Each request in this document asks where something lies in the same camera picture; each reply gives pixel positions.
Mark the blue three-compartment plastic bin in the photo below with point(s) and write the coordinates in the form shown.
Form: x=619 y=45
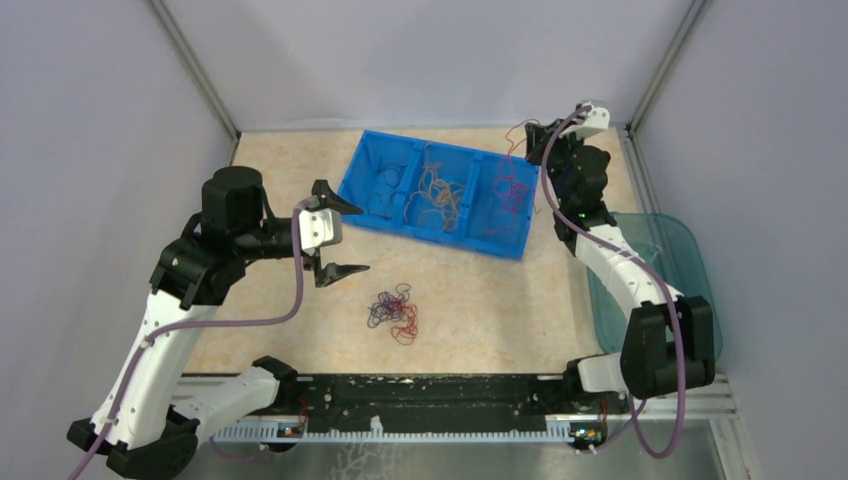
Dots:
x=442 y=194

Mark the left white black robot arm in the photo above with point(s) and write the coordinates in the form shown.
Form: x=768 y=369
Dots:
x=140 y=430

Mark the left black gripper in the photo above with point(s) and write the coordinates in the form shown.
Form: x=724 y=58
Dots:
x=331 y=272

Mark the coloured wire ball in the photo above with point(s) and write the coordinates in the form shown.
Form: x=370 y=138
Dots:
x=396 y=309

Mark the teal transparent plastic tray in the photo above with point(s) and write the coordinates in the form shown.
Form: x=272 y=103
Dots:
x=670 y=248

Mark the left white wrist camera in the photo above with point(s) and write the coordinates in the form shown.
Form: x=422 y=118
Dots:
x=319 y=229

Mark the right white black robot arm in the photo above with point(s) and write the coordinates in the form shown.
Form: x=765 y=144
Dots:
x=668 y=345

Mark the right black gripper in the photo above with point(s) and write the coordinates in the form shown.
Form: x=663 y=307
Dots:
x=538 y=137

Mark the left aluminium corner post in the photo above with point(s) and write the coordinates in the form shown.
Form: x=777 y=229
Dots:
x=191 y=63

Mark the aluminium frame rail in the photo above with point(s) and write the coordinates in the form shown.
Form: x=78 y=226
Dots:
x=710 y=402

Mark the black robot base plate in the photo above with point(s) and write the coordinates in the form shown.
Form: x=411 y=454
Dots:
x=437 y=404

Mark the aluminium corner post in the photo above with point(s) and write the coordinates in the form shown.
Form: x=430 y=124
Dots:
x=191 y=63
x=692 y=17

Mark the right aluminium corner post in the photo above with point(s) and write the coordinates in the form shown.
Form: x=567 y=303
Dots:
x=692 y=17

